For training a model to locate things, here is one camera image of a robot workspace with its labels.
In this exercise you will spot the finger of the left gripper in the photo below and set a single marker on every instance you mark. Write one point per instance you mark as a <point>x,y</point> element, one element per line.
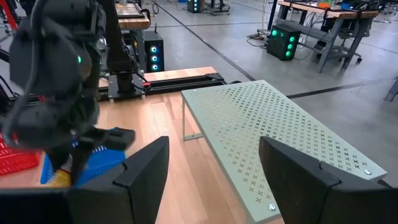
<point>77,158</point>
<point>118,138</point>

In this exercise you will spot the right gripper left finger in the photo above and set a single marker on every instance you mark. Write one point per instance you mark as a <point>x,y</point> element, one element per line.
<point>140,186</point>

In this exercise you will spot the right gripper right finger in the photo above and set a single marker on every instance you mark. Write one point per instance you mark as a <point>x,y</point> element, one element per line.
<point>311,193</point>

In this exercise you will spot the blue plastic basket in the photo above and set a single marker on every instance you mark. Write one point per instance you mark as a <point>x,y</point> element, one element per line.
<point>102,161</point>

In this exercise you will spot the yellow packet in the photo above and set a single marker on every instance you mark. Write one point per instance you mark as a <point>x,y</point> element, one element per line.
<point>60,180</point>

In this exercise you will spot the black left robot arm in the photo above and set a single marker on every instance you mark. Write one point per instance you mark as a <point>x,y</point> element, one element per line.
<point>46,62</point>

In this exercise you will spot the red plastic basket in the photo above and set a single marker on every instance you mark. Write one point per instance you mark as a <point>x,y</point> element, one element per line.
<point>15,158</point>

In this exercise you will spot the green perforated metal shelf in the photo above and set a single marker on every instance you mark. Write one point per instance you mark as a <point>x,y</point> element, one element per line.
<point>248,124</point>

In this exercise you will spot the computer tower blue lights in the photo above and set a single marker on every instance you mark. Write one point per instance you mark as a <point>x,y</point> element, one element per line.
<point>154,53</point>

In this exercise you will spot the wooden table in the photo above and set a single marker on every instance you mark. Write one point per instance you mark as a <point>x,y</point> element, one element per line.
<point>133,22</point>

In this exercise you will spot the grey metal leg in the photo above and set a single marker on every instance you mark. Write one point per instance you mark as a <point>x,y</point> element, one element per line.
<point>391,91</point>

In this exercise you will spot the small lit computer tower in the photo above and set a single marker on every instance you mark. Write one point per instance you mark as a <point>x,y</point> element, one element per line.
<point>194,6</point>

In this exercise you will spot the computer tower green lights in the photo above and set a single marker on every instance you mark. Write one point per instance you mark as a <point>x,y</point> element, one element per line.
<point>281,42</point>

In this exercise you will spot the black wheeled base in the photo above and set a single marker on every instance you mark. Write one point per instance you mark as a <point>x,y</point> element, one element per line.
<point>217,7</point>

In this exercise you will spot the grey-legged wooden workbench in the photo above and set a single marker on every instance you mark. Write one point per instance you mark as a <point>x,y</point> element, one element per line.
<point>339,18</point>

